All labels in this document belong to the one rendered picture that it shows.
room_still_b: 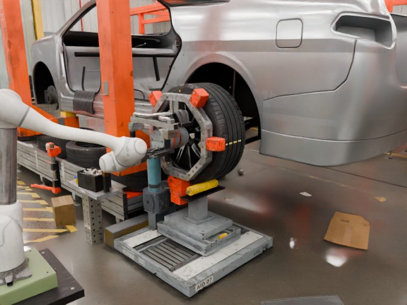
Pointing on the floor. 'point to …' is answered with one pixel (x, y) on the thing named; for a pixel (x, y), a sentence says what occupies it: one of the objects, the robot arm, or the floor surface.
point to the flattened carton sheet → (348, 230)
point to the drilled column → (92, 219)
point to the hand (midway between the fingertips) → (167, 150)
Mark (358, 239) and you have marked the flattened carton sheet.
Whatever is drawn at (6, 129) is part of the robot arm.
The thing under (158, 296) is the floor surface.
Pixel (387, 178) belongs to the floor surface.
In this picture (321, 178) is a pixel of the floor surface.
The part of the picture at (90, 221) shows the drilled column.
